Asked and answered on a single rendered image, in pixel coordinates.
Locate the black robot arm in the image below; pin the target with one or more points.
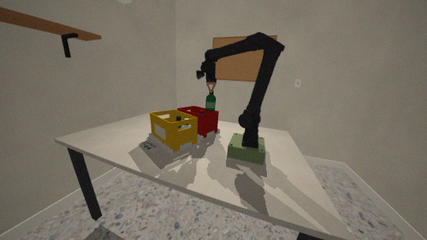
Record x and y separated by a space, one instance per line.
250 118

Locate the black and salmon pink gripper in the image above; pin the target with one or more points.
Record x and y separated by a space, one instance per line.
213 81

